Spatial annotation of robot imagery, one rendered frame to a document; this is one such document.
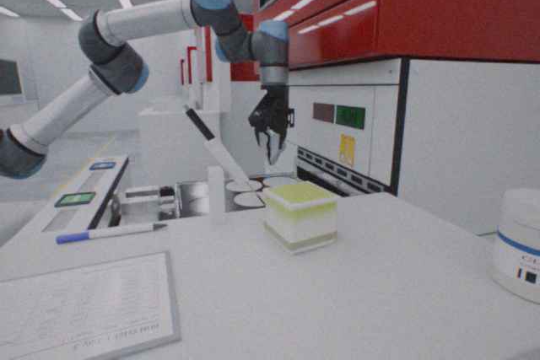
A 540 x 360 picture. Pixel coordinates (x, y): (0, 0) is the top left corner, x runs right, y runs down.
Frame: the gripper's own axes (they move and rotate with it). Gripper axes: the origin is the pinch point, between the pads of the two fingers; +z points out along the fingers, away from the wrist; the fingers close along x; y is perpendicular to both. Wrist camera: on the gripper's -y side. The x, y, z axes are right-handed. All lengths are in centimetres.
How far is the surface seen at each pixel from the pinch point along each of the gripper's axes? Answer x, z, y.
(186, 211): 7.4, 7.3, -23.6
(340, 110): -17.1, -13.8, 4.8
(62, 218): 12.8, 1.7, -45.8
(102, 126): 714, 74, 373
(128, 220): 18.2, 9.2, -30.6
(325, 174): -13.0, 3.7, 7.1
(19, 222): 54, 15, -38
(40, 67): 787, -68, 288
